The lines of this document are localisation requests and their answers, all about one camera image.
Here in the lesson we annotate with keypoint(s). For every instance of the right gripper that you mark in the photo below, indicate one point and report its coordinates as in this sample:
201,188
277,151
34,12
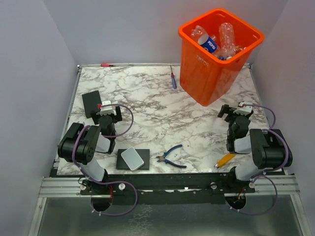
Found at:
229,110

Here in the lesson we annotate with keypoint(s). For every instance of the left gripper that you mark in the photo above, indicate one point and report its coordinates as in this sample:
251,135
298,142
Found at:
115,118

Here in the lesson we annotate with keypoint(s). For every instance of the clear crushed bottle back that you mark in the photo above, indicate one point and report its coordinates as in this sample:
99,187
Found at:
227,40

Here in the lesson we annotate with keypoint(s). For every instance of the blue label bottle top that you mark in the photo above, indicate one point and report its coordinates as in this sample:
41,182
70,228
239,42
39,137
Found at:
202,38

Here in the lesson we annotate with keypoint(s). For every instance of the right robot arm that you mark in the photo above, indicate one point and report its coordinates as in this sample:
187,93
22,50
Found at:
268,147

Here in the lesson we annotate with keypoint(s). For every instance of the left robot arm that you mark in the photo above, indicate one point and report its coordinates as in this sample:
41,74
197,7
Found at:
79,145

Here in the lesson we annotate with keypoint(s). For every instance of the orange plastic bin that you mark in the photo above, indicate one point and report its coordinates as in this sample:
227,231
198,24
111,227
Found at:
203,76

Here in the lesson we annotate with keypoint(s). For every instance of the black foam pad upper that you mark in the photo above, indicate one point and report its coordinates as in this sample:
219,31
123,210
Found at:
91,100

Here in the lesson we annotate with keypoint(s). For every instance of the white rounded box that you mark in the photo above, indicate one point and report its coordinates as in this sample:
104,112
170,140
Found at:
132,159

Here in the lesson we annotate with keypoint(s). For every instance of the red pen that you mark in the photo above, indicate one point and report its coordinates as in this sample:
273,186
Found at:
107,65

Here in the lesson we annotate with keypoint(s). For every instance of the red screwdriver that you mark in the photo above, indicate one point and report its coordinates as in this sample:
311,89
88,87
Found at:
173,78

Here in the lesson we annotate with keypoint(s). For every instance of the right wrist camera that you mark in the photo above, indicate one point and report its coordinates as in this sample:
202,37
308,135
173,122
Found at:
244,108

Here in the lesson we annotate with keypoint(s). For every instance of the yellow handle utility knife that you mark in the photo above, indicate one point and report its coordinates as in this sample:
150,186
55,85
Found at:
224,160

